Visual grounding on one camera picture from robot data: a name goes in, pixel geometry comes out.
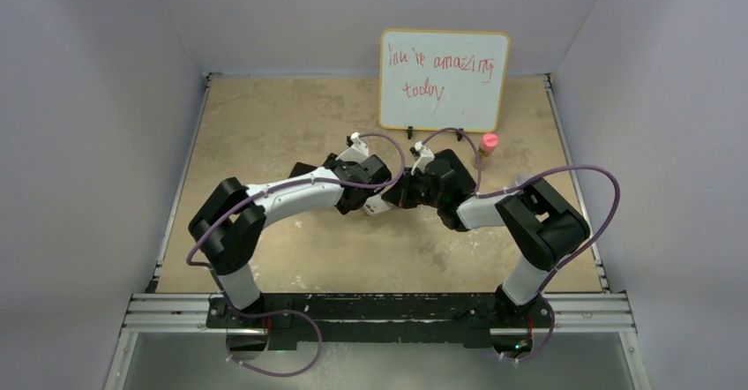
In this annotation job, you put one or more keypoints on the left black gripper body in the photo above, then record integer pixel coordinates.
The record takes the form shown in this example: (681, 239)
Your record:
(332, 158)

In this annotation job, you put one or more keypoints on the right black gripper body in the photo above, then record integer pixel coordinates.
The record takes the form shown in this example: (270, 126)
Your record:
(415, 191)

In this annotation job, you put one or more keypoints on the white phone case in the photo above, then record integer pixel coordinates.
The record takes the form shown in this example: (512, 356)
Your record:
(376, 205)

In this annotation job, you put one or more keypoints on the black phone without case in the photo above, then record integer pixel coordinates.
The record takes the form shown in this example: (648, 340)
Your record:
(453, 173)

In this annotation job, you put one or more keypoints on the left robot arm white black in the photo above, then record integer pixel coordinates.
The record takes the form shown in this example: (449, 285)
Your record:
(228, 226)

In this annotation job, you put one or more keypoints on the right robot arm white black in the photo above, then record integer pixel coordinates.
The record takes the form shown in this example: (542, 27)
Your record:
(544, 226)

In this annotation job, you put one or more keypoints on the pink capped small bottle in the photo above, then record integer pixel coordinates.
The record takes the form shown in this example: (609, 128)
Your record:
(488, 144)

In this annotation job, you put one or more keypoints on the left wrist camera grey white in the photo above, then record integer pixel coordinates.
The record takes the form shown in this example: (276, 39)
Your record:
(357, 150)

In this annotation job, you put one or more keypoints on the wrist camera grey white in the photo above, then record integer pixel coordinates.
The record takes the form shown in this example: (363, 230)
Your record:
(357, 150)
(423, 156)

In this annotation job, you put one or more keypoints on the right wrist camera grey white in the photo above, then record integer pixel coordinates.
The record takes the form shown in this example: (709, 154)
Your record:
(423, 156)

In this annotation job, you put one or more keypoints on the white board yellow frame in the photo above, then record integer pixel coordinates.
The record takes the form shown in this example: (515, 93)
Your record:
(434, 79)

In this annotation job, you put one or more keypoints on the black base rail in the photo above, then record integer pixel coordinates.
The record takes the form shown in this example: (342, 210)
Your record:
(472, 320)

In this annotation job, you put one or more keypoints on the aluminium frame rail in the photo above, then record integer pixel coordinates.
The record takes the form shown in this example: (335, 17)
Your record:
(186, 313)

